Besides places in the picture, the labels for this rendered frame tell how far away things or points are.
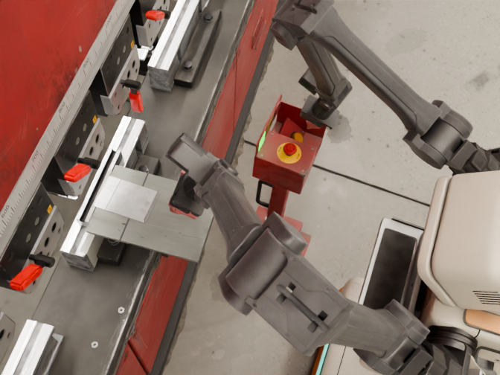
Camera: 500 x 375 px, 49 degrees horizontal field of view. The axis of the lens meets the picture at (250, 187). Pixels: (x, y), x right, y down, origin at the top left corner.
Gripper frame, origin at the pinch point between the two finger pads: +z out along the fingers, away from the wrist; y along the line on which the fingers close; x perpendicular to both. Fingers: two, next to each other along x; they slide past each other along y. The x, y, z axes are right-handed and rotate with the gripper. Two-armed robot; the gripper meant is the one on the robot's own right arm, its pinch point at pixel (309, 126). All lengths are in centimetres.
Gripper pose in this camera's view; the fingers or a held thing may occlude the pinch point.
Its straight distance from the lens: 167.0
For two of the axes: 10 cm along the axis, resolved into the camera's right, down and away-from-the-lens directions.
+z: -2.8, 3.7, 8.9
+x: -3.9, 8.0, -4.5
